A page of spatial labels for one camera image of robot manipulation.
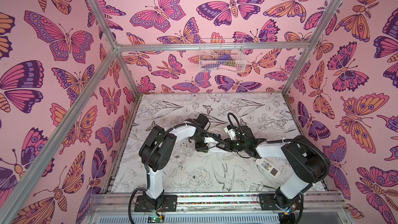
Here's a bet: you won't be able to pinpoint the aluminium front rail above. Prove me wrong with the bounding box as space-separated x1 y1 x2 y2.
88 191 347 215

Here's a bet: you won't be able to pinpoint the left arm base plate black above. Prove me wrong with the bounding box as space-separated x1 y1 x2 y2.
134 195 177 213

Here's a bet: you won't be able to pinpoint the white wire basket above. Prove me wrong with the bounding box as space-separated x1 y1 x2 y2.
198 38 247 73

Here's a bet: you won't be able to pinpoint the white remote control with display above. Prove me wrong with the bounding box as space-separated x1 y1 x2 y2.
256 158 281 179

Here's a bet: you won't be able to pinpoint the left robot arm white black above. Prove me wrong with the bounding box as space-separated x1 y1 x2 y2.
139 114 222 200

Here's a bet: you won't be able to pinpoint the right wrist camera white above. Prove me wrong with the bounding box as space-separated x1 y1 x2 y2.
224 126 237 141

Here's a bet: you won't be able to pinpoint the purple item in basket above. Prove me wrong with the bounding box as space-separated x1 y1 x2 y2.
218 54 234 62

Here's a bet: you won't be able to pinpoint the green circuit board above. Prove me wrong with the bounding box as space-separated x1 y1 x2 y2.
147 215 165 224

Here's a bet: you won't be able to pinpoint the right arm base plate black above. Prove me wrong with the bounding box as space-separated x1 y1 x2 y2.
258 192 303 213

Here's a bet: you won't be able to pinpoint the white remote control green buttons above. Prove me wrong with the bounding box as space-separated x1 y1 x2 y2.
208 146 228 153

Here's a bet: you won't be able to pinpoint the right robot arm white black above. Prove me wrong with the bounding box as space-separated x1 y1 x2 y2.
224 124 331 209

